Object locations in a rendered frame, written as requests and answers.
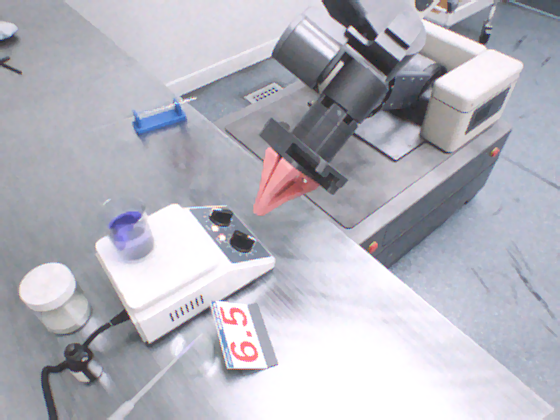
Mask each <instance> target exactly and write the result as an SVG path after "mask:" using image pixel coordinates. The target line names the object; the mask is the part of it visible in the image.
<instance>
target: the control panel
mask: <svg viewBox="0 0 560 420"><path fill-rule="evenodd" d="M212 208H223V209H229V210H231V208H229V207H228V206H225V207H211V208H189V211H190V213H192V214H193V215H194V217H195V219H196V220H197V221H198V222H199V223H200V225H201V226H202V227H203V229H205V231H206V233H207V234H208V235H210V237H211V239H212V240H213V241H214V242H215V243H216V245H217V246H218V247H219V248H220V250H221V251H222V253H223V254H224V255H225V256H226V257H227V259H228V260H229V262H231V263H238V262H248V261H252V260H257V259H261V258H266V257H270V256H271V255H270V253H269V252H268V251H267V250H266V249H265V247H264V246H263V245H262V244H261V243H260V242H259V240H257V239H256V238H255V236H254V235H253V234H252V233H251V232H250V231H249V229H248V228H247V227H246V226H245V225H244V224H243V222H242V221H241V220H240V219H238V217H237V215H236V214H235V213H233V215H232V219H231V223H230V224H229V225H228V226H227V227H221V226H218V225H216V224H213V223H212V222H211V220H210V219H209V215H210V213H211V210H212ZM213 226H216V227H217V230H215V229H212V227H213ZM234 230H239V231H241V232H243V233H244V234H246V235H249V236H251V237H253V238H254V239H255V240H256V242H255V244H254V247H253V248H252V250H251V251H249V252H248V253H243V252H239V251H236V250H235V249H233V248H232V246H231V245H230V240H231V238H232V234H233V232H234ZM221 235H224V236H225V240H222V239H221V238H220V236H221Z"/></svg>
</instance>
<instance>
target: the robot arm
mask: <svg viewBox="0 0 560 420"><path fill-rule="evenodd" d="M321 2H322V3H323V4H324V7H325V9H326V10H327V12H328V13H329V15H328V14H325V13H324V12H323V11H322V10H321V9H318V8H317V7H314V6H311V7H308V9H306V10H305V11H304V12H303V13H301V14H298V15H297V17H296V18H295V19H293V20H292V23H291V24H290V25H288V27H287V28H286V30H285V31H284V32H283V34H282V35H281V37H280V39H279V40H278V41H277V43H276V44H275V47H274V49H273V51H272V53H271V57H273V58H274V59H275V60H276V61H277V62H279V63H281V65H282V66H283V67H284V68H286V69H287V70H288V71H290V72H291V73H292V74H293V75H295V76H296V77H297V78H299V79H300V80H301V81H302V83H304V84H306V85H307V86H308V87H309V88H310V89H312V88H313V86H314V85H315V84H317V83H318V84H319V85H321V84H323V83H324V81H325V79H326V78H328V77H329V74H330V73H332V71H333V70H334V69H335V67H336V66H337V65H338V63H339V62H340V61H341V62H343V63H344V64H343V66H342V67H341V68H340V70H339V71H338V72H337V73H336V74H335V76H334V78H332V79H331V81H330V82H329V84H328V85H327V86H326V87H325V89H324V90H323V91H322V93H321V94H320V95H319V97H318V98H317V99H316V100H315V101H314V102H313V105H311V106H310V108H309V109H308V111H307V112H306V113H305V114H304V115H303V116H302V118H301V120H300V121H299V122H297V125H296V126H295V127H294V128H293V129H292V132H290V131H289V130H288V129H286V127H283V126H282V125H281V123H279V122H277V121H275V119H274V118H272V117H271V116H270V118H269V120H268V121H267V122H266V123H265V125H264V126H265V127H264V128H263V129H262V130H261V132H259V137H260V138H263V139H264V140H265V142H266V143H268V144H269V145H270V146H271V147H272V148H270V147H269V148H267V149H266V151H265V160H264V165H263V170H262V175H261V181H260V186H259V192H258V194H257V197H256V200H255V202H254V208H253V212H254V213H255V214H257V215H259V216H264V215H265V214H266V213H269V212H270V211H271V210H273V209H275V208H277V207H279V206H280V205H281V204H283V203H284V202H287V201H290V200H292V199H294V198H296V197H300V196H302V195H303V194H306V193H308V192H312V191H313V190H315V189H317V188H318V186H319V185H320V186H322V187H323V188H324V190H326V191H327V192H329V193H330V194H332V195H333V196H334V195H335V193H336V192H337V191H338V190H339V189H340V188H342V187H343V186H345V183H346V182H347V181H349V179H347V178H346V177H345V175H342V174H341V173H340V171H339V170H336V169H335V167H333V166H332V165H330V164H329V162H330V161H331V160H332V159H333V158H334V157H335V155H336V154H337V153H338V152H339V151H340V148H342V147H343V146H344V144H345V143H346V142H347V140H348V139H349V138H351V135H352V134H353V133H354V132H355V131H356V129H357V128H358V126H357V125H358V124H362V122H363V121H364V120H365V119H366V117H367V116H368V115H369V113H370V112H371V111H372V110H373V108H374V107H375V106H376V105H377V104H378V102H379V101H380V100H381V99H382V98H383V96H384V95H385V94H386V93H387V92H388V86H387V85H386V84H385V82H388V81H389V80H391V79H394V77H395V76H396V75H397V74H398V73H399V72H400V70H401V69H402V68H404V66H405V65H406V64H407V63H409V62H410V60H411V59H412V58H413V57H415V55H416V54H417V53H418V52H420V50H421V49H422V47H424V45H425V43H426V28H425V25H424V24H423V23H422V21H421V20H420V18H419V16H418V15H417V14H416V13H415V10H414V9H413V8H412V7H411V5H410V4H409V2H408V1H407V0H321ZM357 123H358V124H357ZM273 148H274V149H273Z"/></svg>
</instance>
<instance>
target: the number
mask: <svg viewBox="0 0 560 420"><path fill-rule="evenodd" d="M216 304H217V307H218V310H219V313H220V316H221V319H222V326H223V328H224V332H225V335H226V337H227V343H228V347H229V350H230V353H231V356H232V362H233V365H263V364H262V361H261V359H260V356H259V351H258V348H257V345H256V342H255V340H254V335H253V332H252V330H251V327H250V325H249V321H248V316H247V314H246V311H245V309H244V306H242V305H228V304H222V303H216Z"/></svg>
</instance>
